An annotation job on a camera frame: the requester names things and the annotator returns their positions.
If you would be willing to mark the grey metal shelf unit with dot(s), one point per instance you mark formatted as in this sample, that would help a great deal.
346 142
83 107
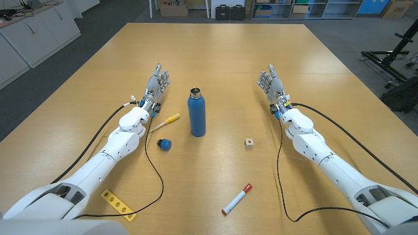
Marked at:
330 9

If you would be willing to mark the cardboard box with print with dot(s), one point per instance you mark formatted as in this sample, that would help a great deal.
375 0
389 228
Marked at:
396 9

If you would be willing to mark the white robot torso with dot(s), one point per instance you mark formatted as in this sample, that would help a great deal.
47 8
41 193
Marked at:
58 228

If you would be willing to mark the white table frame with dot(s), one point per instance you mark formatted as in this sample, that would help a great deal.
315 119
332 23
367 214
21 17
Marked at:
151 9

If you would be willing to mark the large cardboard box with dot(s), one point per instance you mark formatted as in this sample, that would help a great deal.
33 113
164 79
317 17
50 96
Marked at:
173 9

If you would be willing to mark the small cardboard box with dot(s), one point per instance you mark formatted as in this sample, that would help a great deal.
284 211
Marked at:
299 11

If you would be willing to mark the black hard case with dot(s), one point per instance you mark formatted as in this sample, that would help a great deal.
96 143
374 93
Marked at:
237 13
222 13

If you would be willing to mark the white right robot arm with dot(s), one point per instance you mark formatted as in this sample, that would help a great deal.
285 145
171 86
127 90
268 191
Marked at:
326 156

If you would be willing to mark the blue metal water bottle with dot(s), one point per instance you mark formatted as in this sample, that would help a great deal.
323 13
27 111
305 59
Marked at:
196 114

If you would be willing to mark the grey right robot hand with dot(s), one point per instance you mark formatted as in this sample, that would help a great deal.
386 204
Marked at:
275 86

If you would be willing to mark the white cabinet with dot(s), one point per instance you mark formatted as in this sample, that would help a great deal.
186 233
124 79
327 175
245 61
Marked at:
32 36

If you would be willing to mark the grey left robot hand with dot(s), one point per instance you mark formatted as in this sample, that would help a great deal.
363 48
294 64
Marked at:
153 85

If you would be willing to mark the black metal stand frame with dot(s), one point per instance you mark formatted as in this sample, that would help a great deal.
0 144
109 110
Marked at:
388 58

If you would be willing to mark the white marker with red cap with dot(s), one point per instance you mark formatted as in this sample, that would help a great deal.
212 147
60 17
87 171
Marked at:
235 200

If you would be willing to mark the blue panel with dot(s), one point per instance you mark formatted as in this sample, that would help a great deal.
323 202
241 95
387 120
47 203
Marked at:
368 6

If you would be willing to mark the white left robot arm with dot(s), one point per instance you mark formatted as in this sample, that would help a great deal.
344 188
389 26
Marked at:
98 163

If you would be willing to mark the small wooden block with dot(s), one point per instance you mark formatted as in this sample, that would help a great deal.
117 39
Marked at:
249 143

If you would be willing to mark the blue bottle cap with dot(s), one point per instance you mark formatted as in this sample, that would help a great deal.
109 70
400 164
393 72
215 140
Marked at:
165 144

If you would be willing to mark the yellow perforated strip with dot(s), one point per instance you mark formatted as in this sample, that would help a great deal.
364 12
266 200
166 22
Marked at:
117 205

